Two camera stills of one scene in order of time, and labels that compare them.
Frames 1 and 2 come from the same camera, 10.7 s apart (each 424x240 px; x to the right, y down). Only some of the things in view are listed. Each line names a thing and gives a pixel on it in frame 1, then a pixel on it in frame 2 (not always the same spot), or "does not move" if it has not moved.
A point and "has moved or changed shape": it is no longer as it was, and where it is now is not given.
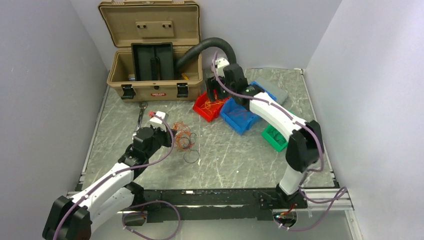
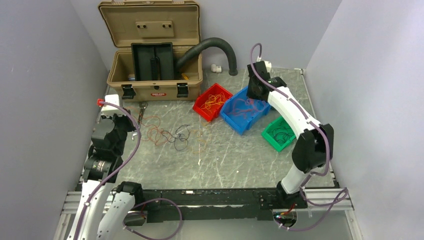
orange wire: [183, 138] has moved or changed shape
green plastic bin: [274, 138] does not move
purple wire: [279, 138] does not move
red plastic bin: [210, 110] does not move
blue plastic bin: [237, 117] does not move
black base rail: [250, 204] does not move
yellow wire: [208, 104] does not move
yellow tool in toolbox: [185, 76] does not move
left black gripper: [167, 137] to [127, 119]
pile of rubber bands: [190, 155] to [180, 138]
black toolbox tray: [153, 61] does not move
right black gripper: [212, 84] to [250, 94]
